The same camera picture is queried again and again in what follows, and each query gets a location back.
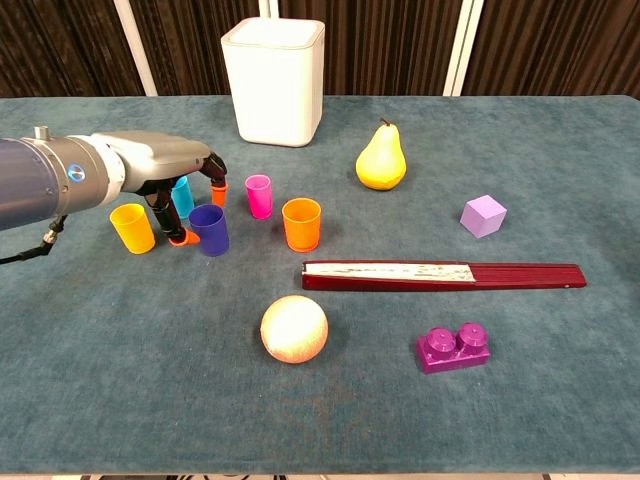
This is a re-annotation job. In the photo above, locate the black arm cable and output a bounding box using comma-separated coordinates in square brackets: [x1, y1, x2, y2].
[0, 214, 69, 266]

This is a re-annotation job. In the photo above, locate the lilac cube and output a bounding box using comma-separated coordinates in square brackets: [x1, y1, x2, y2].
[459, 194, 508, 240]

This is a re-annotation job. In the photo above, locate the cyan plastic cup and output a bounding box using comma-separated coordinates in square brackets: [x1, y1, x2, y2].
[169, 175, 196, 221]

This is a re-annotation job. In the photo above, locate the yellow plastic cup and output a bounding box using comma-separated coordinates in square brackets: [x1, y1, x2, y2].
[109, 203, 157, 255]

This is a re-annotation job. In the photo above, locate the teal table cloth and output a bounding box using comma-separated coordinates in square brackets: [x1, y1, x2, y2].
[0, 94, 640, 475]

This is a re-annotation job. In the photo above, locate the purple building brick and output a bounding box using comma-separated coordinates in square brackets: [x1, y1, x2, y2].
[415, 322, 492, 375]

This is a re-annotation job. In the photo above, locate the dark blue plastic cup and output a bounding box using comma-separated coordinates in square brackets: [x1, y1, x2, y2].
[188, 203, 231, 258]

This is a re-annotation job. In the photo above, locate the dark red folded fan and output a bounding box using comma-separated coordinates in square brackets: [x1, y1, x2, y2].
[300, 259, 588, 292]

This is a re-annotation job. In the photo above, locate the dark brown pleated curtain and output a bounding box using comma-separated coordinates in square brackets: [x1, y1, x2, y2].
[0, 0, 640, 99]

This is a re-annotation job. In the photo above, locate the peach coloured ball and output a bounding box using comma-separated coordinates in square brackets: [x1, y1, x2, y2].
[259, 294, 330, 365]

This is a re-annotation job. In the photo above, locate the yellow pear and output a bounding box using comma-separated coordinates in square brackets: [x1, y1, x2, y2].
[355, 117, 408, 192]

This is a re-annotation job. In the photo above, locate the white square bin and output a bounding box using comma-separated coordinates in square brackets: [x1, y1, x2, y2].
[220, 17, 326, 149]

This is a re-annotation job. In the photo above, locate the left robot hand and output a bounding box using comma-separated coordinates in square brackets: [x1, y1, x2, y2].
[107, 130, 230, 249]

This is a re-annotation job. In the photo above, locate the magenta plastic cup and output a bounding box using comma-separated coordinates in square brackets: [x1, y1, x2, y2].
[244, 174, 275, 221]

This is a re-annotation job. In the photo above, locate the orange plastic cup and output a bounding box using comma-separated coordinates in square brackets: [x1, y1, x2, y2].
[281, 197, 322, 253]

